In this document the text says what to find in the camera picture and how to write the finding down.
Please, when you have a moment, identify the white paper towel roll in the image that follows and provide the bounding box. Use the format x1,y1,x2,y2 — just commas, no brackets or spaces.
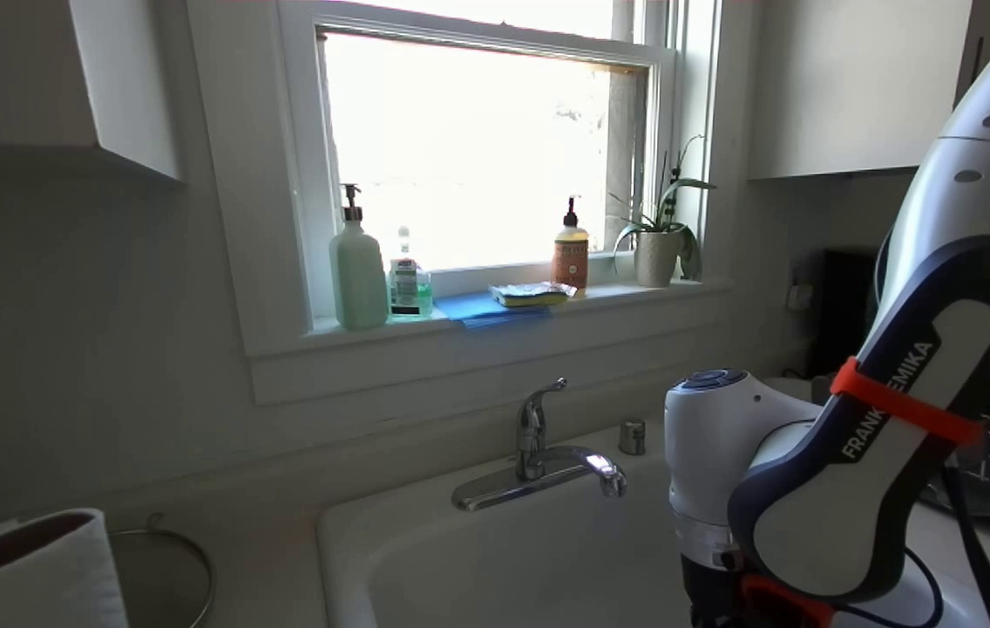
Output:
0,505,134,628

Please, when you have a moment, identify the chrome sink faucet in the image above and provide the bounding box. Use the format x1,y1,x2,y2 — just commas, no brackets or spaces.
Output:
450,372,633,516

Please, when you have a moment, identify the round metal strainer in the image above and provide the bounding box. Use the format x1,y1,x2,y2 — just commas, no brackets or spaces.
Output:
108,516,218,628

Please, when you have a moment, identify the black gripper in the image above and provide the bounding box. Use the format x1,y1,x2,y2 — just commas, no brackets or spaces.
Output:
676,556,752,628

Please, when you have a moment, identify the white framed window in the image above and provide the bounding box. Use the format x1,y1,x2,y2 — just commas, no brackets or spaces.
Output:
273,0,730,341

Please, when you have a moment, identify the small dish with sponge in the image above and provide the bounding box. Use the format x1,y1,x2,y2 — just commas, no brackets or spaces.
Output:
489,278,583,314

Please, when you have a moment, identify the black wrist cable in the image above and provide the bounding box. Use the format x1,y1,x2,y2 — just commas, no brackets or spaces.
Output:
839,462,990,628

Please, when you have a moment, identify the white upper cabinet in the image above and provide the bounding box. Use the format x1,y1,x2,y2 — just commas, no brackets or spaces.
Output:
746,0,977,185
0,0,185,192

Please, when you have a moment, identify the white kitchen sink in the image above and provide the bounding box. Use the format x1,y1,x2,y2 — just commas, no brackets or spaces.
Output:
314,442,990,628

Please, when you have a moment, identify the potted plant in white pot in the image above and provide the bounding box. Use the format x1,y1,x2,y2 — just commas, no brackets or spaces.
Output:
605,135,719,290

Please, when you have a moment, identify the small orange cable clip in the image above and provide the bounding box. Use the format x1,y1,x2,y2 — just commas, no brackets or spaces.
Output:
737,568,839,628

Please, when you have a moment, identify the orange soap pump bottle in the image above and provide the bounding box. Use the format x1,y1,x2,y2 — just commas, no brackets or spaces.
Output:
551,192,594,296

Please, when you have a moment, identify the small teal dish soap bottle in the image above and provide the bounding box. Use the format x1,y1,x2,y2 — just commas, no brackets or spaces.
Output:
386,226,436,325

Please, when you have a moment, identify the green soap pump bottle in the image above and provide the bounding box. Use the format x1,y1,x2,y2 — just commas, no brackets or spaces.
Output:
327,181,392,336

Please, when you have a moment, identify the blue cloth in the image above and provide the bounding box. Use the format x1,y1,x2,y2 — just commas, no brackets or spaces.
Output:
433,290,548,332

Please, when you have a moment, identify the black coffee maker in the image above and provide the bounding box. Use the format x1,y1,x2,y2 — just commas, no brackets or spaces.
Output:
803,245,892,383

